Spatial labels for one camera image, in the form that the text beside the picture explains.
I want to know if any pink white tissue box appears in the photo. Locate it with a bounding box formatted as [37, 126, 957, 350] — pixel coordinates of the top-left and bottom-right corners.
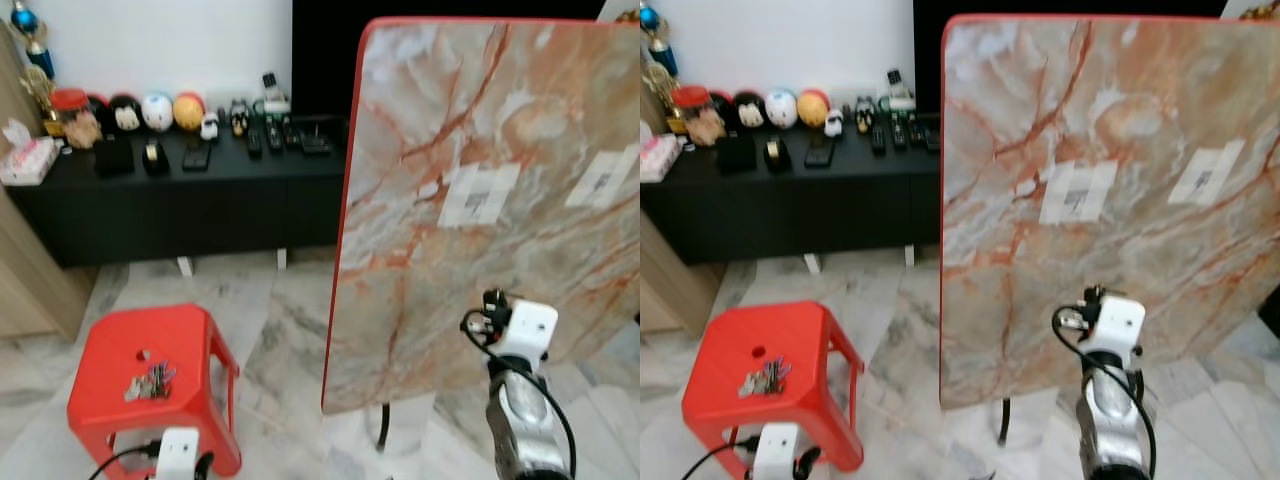
[0, 117, 60, 188]
[640, 132, 682, 185]

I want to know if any bunch of keys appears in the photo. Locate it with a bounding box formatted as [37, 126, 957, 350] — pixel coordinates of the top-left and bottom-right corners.
[737, 357, 794, 400]
[123, 361, 179, 404]

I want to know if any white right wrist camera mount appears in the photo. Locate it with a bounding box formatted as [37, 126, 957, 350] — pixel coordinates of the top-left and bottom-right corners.
[1087, 294, 1148, 363]
[496, 299, 560, 365]

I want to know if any white paper label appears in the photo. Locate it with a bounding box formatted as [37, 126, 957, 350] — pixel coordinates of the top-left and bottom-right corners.
[1039, 159, 1119, 227]
[1167, 137, 1247, 207]
[564, 144, 641, 210]
[437, 162, 522, 230]

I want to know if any black egg shaped plush toy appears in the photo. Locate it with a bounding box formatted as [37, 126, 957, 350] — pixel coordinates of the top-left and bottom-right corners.
[732, 90, 769, 131]
[107, 93, 144, 134]

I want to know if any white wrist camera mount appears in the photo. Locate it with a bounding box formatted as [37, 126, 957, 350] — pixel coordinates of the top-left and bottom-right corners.
[751, 422, 802, 480]
[154, 426, 202, 480]
[1087, 294, 1148, 363]
[496, 299, 560, 365]

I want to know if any gold trophy with blue globe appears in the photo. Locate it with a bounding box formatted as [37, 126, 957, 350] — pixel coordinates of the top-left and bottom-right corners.
[640, 0, 683, 137]
[9, 0, 58, 137]

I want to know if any clear jar with red lid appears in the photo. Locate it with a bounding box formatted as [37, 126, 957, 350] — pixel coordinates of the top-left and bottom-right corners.
[49, 87, 102, 150]
[671, 84, 724, 148]

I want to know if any light wooden cabinet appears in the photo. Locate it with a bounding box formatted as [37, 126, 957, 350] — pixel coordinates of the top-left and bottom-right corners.
[0, 20, 98, 342]
[640, 208, 703, 337]

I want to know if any green white desk holder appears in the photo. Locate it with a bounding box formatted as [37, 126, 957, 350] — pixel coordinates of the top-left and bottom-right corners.
[879, 67, 917, 114]
[254, 71, 292, 117]

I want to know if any red plastic stool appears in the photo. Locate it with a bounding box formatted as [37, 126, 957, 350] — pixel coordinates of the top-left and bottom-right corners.
[681, 299, 867, 480]
[66, 302, 244, 480]

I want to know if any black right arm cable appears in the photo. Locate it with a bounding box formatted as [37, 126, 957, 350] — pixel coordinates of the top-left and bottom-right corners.
[459, 308, 580, 480]
[1049, 303, 1160, 480]

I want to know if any black low tv console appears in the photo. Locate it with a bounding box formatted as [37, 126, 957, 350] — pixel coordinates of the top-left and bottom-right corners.
[640, 115, 947, 268]
[4, 118, 352, 271]

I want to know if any black wallet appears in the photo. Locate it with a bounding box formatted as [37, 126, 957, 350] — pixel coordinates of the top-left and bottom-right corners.
[715, 132, 760, 177]
[92, 136, 137, 179]

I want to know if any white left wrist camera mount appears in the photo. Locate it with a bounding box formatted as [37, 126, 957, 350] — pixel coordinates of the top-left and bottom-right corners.
[154, 426, 202, 480]
[751, 422, 802, 480]

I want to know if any yellow egg shaped plush toy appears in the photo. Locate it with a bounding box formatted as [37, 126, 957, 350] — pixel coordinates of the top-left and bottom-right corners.
[171, 91, 207, 133]
[796, 88, 832, 130]

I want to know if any marble folding table red rim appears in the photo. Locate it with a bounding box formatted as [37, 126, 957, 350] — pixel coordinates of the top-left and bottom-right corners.
[937, 12, 1280, 412]
[319, 16, 641, 417]

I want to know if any white egg shaped plush toy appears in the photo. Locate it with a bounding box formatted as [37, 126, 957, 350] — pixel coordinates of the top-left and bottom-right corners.
[764, 88, 800, 130]
[140, 91, 175, 133]

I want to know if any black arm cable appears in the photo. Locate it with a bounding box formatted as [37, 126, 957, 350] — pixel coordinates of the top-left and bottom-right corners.
[1049, 303, 1160, 480]
[459, 308, 580, 480]
[681, 436, 762, 480]
[87, 443, 162, 480]

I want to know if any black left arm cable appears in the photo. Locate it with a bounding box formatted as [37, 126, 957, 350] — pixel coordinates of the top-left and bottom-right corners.
[87, 443, 162, 480]
[681, 436, 762, 480]

